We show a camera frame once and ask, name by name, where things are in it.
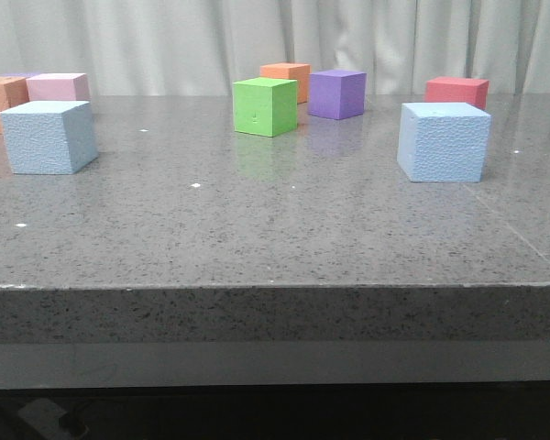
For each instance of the light blue foam block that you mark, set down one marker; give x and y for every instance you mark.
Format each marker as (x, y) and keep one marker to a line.
(443, 142)
(49, 137)

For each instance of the green foam block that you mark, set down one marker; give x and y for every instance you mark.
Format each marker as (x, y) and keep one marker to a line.
(265, 106)

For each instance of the purple foam block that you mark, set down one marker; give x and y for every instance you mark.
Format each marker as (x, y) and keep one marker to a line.
(337, 94)

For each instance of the orange foam block centre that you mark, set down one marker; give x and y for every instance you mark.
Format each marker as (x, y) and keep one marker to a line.
(292, 71)

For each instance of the white curtain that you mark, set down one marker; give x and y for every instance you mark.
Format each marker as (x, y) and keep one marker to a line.
(201, 47)

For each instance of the red foam block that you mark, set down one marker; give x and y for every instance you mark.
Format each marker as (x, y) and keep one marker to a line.
(455, 89)

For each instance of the pink foam block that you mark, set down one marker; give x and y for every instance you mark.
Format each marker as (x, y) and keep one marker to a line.
(58, 87)

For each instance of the lavender foam block far left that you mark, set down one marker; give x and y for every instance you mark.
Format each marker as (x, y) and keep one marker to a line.
(20, 74)

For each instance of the grey device under table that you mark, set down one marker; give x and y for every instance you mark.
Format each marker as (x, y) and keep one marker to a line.
(51, 421)

